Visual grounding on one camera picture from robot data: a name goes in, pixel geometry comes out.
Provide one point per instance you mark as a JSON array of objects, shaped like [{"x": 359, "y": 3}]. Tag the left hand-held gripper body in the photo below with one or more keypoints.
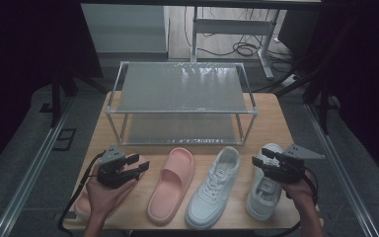
[{"x": 112, "y": 171}]

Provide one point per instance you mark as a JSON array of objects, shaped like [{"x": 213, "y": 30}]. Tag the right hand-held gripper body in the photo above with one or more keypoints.
[{"x": 288, "y": 169}]

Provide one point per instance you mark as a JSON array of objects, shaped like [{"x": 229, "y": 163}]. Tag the white sneaker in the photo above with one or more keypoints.
[
  {"x": 260, "y": 207},
  {"x": 207, "y": 210}
]

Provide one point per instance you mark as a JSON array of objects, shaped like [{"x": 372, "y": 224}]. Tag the metal shoe rack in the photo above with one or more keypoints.
[{"x": 177, "y": 89}]

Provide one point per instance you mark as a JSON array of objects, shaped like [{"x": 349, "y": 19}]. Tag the person's right hand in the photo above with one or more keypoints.
[{"x": 301, "y": 192}]

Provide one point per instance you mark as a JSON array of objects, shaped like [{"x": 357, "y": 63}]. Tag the person's left hand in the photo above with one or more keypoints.
[{"x": 105, "y": 200}]

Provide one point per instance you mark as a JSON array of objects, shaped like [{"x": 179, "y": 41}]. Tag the black stand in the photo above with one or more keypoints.
[
  {"x": 324, "y": 112},
  {"x": 56, "y": 98}
]

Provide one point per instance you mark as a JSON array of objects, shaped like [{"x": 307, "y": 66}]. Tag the white power strip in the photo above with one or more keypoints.
[{"x": 289, "y": 80}]

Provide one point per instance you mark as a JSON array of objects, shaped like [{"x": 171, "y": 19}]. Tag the dark curtain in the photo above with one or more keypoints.
[
  {"x": 19, "y": 65},
  {"x": 368, "y": 82}
]

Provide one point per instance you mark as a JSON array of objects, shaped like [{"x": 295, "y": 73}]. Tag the dark box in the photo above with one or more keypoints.
[{"x": 297, "y": 33}]

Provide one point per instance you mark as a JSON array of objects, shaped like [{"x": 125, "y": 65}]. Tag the grey cabinet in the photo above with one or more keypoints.
[{"x": 125, "y": 29}]

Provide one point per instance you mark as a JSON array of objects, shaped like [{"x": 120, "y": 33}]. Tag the aluminium floor rail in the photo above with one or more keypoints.
[
  {"x": 29, "y": 179},
  {"x": 342, "y": 174}
]

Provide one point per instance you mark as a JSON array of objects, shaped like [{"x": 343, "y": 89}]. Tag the black floor bracket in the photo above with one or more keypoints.
[{"x": 64, "y": 140}]

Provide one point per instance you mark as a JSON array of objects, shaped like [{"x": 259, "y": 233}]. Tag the white desk frame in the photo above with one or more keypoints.
[{"x": 230, "y": 26}]

